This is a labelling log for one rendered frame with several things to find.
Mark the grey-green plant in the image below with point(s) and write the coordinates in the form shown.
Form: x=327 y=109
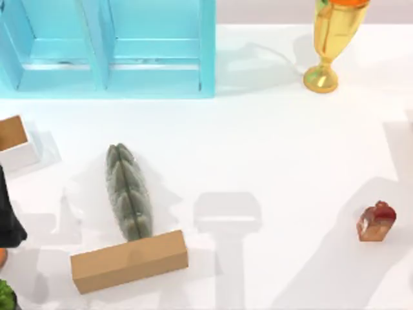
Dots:
x=127 y=190

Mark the light blue rack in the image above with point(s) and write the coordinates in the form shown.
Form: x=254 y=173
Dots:
x=155 y=58

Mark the gold trophy cup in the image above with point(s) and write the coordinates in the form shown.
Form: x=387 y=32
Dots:
x=335 y=38

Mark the small brown and red bread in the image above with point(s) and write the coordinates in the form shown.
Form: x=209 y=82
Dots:
x=377 y=226

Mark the brown and white box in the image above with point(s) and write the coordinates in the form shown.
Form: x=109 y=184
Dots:
x=14 y=145

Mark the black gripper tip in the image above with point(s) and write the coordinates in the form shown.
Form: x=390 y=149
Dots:
x=9 y=219

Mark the orange object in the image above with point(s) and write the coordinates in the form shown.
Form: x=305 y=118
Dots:
x=2 y=256

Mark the green leafy plant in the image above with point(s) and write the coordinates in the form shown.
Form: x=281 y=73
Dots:
x=6 y=295

